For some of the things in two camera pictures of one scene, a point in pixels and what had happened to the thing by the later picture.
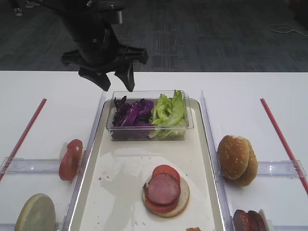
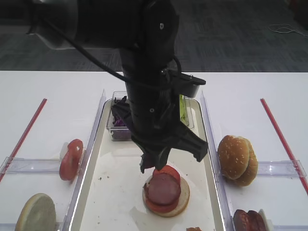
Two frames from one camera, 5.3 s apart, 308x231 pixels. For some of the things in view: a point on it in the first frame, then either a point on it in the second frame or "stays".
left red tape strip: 12,158 stays
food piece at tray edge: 197,228 stays
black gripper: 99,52 to 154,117
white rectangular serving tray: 109,198 stays
